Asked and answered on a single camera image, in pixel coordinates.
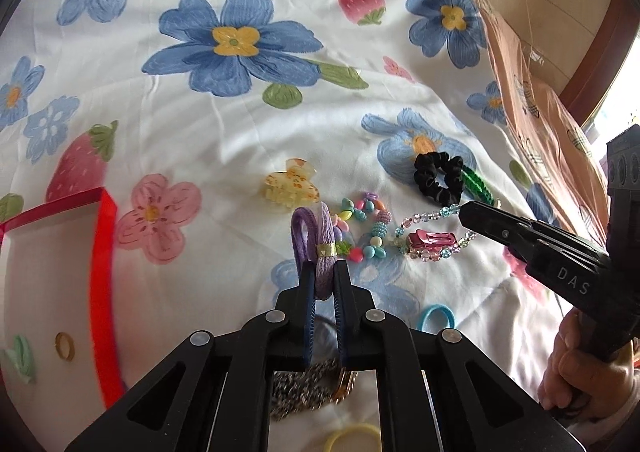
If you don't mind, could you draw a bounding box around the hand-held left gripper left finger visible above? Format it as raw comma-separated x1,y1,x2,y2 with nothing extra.
64,259,321,452

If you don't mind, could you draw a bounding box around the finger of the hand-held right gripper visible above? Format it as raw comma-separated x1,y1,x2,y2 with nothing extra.
458,201,540,263

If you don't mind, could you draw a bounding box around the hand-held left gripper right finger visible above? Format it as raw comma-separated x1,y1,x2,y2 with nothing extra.
334,260,577,452

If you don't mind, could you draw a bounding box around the pink hair clip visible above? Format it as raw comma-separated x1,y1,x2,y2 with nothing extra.
407,229,460,253

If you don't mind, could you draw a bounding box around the clear crystal bead bracelet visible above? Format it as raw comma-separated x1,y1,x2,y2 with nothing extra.
395,203,477,263

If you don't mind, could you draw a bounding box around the blue hair tie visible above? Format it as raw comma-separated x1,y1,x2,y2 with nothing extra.
415,304,457,335

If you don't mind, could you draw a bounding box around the purple hair tie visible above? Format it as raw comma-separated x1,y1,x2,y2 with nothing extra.
290,202,337,303

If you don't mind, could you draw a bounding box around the colourful bead bracelet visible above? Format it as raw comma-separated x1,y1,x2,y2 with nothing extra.
330,191,397,265

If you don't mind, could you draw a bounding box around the yellow claw hair clip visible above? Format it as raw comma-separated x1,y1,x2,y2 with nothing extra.
260,158,322,209

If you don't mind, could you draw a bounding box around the red cardboard box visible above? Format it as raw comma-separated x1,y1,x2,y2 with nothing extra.
0,187,126,414

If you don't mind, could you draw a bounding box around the person's right hand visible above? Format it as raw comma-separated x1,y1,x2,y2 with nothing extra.
538,311,640,422

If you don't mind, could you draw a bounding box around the black scrunchie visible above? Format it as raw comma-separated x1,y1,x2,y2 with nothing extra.
413,150,466,201

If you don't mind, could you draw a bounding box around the green bow hair clip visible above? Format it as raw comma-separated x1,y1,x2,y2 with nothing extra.
2,334,38,384

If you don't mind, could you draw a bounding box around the green bead bracelet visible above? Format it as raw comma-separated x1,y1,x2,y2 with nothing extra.
460,164,502,207

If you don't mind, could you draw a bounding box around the yellow hair tie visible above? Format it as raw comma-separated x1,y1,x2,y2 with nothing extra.
323,422,387,452

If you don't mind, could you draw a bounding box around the brown wooden frame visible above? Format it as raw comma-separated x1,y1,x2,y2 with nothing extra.
559,0,640,130

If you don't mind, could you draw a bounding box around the gold ring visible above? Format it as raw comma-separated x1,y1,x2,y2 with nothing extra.
54,331,77,363

